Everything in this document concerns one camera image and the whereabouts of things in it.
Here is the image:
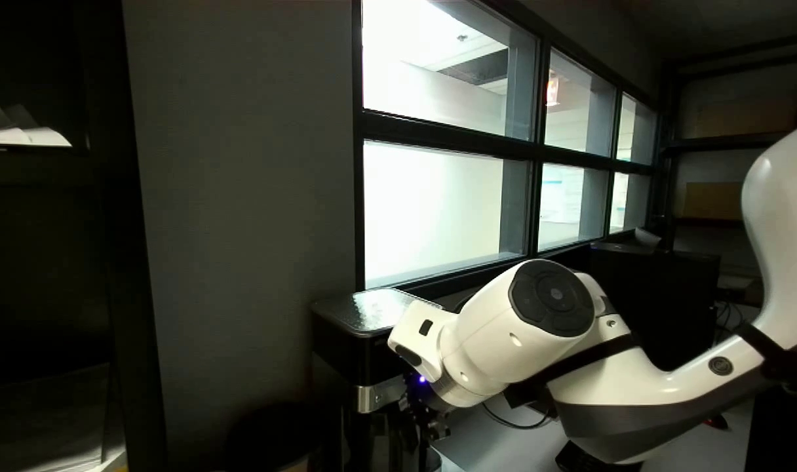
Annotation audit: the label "black monitor power cable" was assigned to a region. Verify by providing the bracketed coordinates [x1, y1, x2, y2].
[481, 397, 554, 434]

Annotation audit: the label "black computer tower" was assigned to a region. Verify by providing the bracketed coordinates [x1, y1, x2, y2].
[587, 247, 719, 371]

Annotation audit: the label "black framed window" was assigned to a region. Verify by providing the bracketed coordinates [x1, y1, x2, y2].
[354, 0, 659, 288]

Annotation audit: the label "black silver coffee machine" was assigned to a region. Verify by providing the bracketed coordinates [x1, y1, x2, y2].
[310, 288, 440, 472]

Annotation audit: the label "white papers on left shelf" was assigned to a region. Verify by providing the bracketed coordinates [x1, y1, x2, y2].
[0, 105, 72, 149]

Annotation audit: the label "dark storage shelf unit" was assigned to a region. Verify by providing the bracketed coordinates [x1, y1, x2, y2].
[659, 35, 797, 305]

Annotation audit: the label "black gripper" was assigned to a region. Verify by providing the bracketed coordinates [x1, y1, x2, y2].
[399, 376, 451, 445]

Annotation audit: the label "cardboard box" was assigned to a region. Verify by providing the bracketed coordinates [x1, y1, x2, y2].
[688, 97, 797, 139]
[681, 185, 743, 221]

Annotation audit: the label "lower cardboard box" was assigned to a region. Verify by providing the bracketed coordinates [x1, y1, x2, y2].
[681, 185, 743, 221]

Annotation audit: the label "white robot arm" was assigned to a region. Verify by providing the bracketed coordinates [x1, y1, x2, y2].
[389, 129, 797, 465]

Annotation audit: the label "upper cardboard box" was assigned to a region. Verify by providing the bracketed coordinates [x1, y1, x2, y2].
[688, 97, 797, 139]

